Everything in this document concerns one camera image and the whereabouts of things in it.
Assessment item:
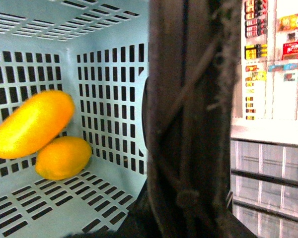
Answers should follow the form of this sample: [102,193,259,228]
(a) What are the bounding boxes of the yellow lemon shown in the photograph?
[35,136,92,180]

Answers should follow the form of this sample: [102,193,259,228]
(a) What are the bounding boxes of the light blue plastic basket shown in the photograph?
[0,0,149,238]

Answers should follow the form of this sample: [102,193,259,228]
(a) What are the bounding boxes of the stocked goods shelf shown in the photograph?
[236,0,298,121]

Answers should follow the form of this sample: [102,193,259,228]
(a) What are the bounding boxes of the yellow mango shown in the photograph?
[0,90,75,159]

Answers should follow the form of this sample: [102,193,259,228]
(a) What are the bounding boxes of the glass display counter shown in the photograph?
[230,119,298,238]

